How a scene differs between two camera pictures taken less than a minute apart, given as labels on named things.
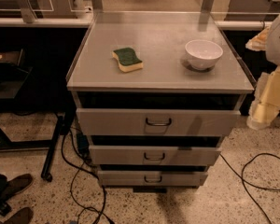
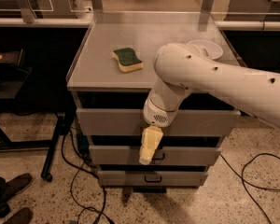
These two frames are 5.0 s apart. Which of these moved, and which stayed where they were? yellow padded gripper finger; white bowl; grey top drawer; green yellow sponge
Moved: yellow padded gripper finger
Stayed: green yellow sponge; white bowl; grey top drawer
